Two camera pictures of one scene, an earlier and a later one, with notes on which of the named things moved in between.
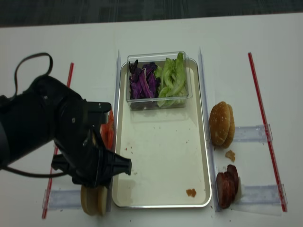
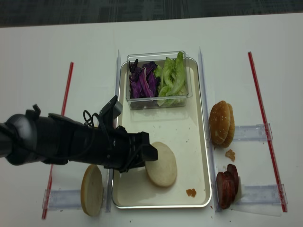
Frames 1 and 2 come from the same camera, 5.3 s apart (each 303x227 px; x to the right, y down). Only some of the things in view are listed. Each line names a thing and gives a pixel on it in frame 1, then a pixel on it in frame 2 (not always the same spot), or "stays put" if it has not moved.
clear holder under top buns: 252,134 stays put
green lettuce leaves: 173,88 stays put
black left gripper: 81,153 → 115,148
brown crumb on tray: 191,192 stays put
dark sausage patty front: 223,190 stays put
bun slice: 102,199 → 163,171
